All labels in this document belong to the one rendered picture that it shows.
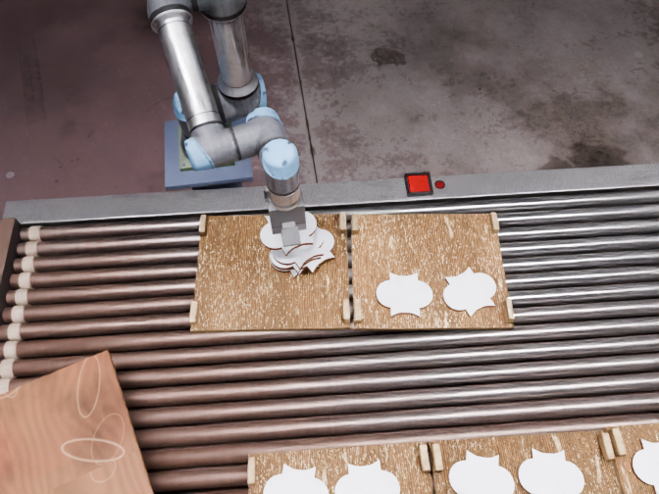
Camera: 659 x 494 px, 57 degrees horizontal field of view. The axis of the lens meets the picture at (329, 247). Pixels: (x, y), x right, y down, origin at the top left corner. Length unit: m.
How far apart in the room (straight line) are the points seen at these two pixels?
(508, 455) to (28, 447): 1.06
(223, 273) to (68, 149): 1.84
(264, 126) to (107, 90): 2.27
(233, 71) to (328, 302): 0.67
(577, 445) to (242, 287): 0.90
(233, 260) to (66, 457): 0.62
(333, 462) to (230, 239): 0.66
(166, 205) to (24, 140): 1.74
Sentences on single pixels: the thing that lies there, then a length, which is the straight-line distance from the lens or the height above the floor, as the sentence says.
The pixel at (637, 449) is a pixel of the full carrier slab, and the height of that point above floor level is 0.94.
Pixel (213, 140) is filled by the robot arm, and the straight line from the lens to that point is 1.33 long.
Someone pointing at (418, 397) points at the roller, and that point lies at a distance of 1.52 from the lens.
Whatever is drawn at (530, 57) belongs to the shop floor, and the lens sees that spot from 3.70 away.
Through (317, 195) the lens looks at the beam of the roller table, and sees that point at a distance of 1.78.
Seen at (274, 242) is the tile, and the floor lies 1.09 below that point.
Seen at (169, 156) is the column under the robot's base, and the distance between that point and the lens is 1.99.
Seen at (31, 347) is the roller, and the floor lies 0.92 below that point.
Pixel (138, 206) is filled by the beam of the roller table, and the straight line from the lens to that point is 1.84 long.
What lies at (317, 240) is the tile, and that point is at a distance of 1.60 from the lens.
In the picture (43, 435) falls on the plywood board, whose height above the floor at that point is 1.04.
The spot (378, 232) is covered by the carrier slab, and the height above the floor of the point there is 0.94.
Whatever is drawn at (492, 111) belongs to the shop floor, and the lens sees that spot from 3.35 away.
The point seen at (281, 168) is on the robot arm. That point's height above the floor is 1.38.
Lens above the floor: 2.37
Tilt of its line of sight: 60 degrees down
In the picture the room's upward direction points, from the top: straight up
